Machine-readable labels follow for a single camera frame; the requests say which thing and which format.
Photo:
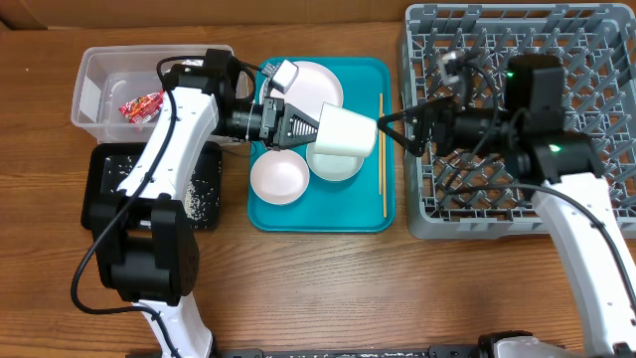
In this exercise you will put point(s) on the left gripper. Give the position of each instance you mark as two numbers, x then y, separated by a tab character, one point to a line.
271	124

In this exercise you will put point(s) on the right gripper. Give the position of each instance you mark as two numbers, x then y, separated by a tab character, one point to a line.
437	112

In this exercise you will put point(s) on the white cup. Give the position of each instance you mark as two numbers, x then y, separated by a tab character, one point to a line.
343	132

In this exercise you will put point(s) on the large white plate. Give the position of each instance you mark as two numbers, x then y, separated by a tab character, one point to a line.
314	85

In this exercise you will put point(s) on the grey bowl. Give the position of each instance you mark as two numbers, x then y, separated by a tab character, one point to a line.
332	168

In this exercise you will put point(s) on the small white plate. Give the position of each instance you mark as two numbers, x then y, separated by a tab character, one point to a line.
279	177

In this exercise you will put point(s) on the red snack wrapper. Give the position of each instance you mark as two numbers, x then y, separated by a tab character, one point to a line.
142	109

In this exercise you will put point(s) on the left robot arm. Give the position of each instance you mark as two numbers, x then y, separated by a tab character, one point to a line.
144	256

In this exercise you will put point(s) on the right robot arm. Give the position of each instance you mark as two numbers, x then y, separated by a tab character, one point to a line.
558	171

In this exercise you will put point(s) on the wooden chopstick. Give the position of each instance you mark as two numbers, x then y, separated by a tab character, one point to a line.
384	196
380	145

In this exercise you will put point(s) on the grey dish rack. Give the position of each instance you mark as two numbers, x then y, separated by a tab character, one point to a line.
595	43

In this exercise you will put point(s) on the teal serving tray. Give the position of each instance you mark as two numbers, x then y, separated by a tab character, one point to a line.
354	205

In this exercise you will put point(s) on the spilled rice pile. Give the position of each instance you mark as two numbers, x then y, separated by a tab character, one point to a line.
202	199

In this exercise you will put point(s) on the black tray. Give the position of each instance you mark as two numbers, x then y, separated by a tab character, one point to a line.
95	169

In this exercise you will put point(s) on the clear plastic bin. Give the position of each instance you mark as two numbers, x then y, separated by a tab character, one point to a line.
109	77

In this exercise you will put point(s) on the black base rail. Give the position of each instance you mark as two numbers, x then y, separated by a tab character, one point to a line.
515	343

